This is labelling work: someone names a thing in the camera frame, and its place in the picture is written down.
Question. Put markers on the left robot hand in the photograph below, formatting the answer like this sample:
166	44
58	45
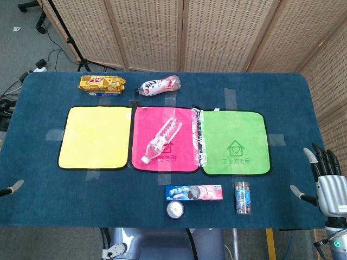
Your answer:
12	187

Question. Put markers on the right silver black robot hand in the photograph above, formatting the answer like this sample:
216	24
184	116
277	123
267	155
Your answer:
329	189

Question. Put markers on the clear plastic water bottle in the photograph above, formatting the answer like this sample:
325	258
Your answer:
161	140

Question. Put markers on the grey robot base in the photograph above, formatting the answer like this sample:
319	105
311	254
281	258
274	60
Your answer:
162	243

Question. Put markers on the white red drink bottle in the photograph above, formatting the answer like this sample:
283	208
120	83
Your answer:
159	85

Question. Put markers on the blue table cloth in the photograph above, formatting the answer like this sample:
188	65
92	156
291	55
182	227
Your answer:
35	151

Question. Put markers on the clear jar of biscuit sticks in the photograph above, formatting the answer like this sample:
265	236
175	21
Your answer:
243	198

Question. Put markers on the yellow cloth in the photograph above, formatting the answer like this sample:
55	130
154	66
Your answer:
95	137

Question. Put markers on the green cloth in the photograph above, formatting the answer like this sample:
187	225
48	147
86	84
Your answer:
236	142

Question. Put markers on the white power strip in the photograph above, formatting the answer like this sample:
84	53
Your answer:
40	66

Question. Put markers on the blue pink Oreo box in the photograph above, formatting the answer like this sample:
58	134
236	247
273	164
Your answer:
193	192

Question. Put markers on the yellow biscuit package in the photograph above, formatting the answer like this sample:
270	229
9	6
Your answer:
102	85

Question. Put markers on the pink cloth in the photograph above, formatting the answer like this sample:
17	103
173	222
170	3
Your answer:
181	151

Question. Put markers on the black tripod stand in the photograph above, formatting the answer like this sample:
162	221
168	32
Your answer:
71	38

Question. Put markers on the black office chair base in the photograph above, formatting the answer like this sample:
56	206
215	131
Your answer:
36	13

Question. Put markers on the wicker folding screen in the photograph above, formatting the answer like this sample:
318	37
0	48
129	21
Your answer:
217	35

